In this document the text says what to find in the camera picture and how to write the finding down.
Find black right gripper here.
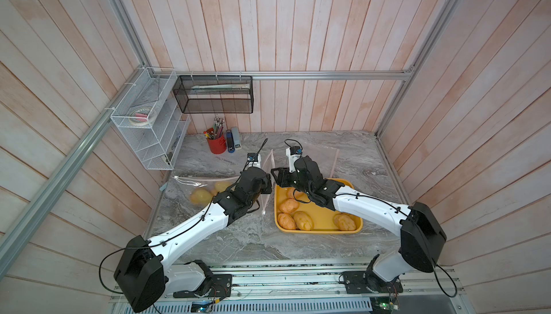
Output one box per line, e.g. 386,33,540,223
270,168,314,199

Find clear zipper bag pink zip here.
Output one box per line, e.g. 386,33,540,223
172,176,238,207

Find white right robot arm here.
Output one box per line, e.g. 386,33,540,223
271,156,447,283

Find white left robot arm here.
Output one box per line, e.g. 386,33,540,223
113,167,272,313

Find clear zipper bag pink dots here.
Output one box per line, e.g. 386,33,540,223
273,141,340,178

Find pale pink potato upper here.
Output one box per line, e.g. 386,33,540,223
278,199,300,214

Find yellow plastic tray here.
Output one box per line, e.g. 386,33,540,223
274,186,364,234

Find yellow potato front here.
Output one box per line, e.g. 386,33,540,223
293,212,314,231

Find brown potato front left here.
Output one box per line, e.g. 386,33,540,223
277,213,297,230

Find brown potato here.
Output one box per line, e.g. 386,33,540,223
333,214,357,232
277,213,297,230

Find red pen cup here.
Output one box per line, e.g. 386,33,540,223
207,135,227,155

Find blue black stapler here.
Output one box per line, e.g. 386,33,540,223
226,129,235,153

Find brown potato back right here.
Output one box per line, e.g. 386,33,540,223
333,214,357,232

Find tape roll on shelf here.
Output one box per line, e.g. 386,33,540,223
129,107,157,127

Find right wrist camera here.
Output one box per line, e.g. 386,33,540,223
286,146,303,173

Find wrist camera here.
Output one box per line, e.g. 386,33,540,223
286,146,303,173
245,153,262,170

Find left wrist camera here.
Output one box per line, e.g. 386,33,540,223
245,153,262,170

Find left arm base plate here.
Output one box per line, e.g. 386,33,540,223
173,259,233,300

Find black mesh wall basket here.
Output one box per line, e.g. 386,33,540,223
172,75,255,114

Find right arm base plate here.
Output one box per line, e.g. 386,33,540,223
339,254,403,295

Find white wire shelf rack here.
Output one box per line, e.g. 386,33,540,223
110,67,189,170

